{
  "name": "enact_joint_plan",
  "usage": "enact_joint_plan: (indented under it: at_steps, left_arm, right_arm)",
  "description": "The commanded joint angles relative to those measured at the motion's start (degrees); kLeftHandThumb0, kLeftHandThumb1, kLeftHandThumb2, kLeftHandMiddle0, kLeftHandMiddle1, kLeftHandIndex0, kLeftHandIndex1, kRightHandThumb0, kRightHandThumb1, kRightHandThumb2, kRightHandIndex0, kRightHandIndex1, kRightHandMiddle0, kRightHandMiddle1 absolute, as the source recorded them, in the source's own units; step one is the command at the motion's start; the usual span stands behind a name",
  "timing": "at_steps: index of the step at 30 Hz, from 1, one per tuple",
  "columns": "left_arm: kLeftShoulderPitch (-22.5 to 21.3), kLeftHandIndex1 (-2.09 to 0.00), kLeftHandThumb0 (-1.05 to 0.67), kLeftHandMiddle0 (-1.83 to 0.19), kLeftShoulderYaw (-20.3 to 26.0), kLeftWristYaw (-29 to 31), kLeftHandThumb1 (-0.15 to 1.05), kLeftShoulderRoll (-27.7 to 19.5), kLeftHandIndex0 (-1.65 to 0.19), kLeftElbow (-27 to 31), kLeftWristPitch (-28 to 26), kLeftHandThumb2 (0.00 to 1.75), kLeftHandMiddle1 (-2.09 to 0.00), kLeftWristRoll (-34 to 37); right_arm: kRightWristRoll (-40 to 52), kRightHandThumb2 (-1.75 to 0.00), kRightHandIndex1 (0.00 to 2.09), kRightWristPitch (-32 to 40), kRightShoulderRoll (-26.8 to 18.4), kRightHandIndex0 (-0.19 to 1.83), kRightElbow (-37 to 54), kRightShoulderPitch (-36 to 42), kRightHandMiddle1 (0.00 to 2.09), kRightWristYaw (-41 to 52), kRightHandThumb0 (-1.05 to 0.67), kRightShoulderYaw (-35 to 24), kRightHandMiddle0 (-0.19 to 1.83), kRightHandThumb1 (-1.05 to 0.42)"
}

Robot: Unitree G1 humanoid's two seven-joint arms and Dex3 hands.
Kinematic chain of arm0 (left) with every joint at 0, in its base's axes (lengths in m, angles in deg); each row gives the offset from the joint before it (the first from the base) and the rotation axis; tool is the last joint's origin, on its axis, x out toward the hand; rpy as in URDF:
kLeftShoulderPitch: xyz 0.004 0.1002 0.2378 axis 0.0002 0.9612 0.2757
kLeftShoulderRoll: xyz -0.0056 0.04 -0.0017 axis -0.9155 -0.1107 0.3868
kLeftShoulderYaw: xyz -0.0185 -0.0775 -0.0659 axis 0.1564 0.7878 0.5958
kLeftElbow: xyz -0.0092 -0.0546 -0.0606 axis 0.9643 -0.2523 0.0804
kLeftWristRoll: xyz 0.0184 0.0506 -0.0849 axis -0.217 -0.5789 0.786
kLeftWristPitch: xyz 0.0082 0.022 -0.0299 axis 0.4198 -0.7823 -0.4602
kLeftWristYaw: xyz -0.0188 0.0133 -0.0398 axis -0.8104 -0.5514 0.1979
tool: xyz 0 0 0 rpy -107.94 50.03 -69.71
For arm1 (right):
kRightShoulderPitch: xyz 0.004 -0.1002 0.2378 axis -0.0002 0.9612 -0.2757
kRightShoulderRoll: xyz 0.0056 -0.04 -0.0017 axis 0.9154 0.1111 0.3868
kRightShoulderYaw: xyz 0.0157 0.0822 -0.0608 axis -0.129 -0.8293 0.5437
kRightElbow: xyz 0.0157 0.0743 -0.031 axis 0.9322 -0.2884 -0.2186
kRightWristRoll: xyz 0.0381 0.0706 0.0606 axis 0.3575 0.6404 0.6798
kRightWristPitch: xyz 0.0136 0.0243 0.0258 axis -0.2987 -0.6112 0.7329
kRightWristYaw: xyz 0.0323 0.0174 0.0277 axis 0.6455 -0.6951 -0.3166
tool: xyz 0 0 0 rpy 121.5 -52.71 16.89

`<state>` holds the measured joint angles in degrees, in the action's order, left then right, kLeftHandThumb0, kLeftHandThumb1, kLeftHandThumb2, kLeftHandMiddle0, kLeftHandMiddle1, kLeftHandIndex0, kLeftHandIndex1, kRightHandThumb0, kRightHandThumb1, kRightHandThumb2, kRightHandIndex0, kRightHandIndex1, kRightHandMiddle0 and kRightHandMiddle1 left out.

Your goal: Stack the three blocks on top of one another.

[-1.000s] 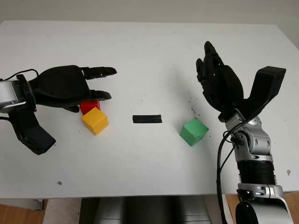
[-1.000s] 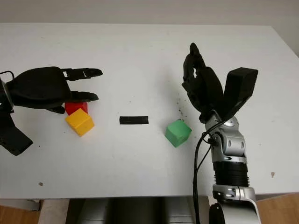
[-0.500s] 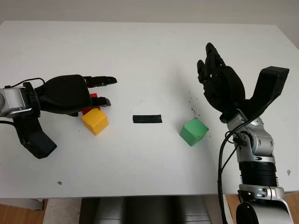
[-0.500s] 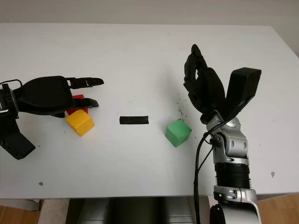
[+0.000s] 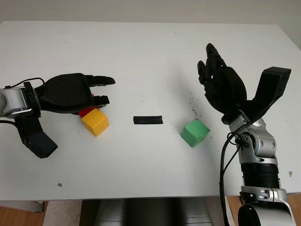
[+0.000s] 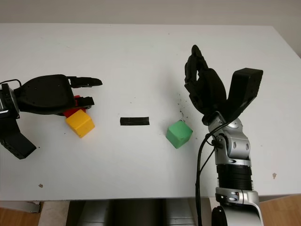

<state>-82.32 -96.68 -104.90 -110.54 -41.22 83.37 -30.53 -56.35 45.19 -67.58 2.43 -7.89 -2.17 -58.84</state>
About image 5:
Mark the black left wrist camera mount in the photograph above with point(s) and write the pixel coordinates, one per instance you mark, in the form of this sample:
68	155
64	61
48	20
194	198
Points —
35	139

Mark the yellow wooden block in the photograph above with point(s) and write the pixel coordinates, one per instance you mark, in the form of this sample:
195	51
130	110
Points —
95	122

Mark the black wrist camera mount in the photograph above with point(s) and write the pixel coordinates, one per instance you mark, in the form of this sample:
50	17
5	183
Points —
35	139
272	87

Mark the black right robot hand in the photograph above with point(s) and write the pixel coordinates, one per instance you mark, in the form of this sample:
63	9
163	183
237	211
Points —
228	89

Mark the grey table frame bar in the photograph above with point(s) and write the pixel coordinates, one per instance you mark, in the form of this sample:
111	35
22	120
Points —
21	206

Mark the black tape strip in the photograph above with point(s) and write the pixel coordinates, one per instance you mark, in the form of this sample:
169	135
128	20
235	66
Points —
148	120

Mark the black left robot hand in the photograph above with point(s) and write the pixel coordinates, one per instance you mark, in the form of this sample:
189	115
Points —
65	91

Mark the green wooden block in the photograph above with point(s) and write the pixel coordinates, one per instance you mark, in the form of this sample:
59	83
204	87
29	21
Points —
195	133

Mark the grey robot body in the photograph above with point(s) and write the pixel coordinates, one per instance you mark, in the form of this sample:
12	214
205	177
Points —
150	212

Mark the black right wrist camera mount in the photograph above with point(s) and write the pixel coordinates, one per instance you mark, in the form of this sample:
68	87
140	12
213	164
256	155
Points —
272	87

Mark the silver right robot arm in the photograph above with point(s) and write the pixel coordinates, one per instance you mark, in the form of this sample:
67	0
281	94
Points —
263	150

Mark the red wooden block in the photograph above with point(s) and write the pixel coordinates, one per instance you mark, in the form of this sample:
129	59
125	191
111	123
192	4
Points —
85	113

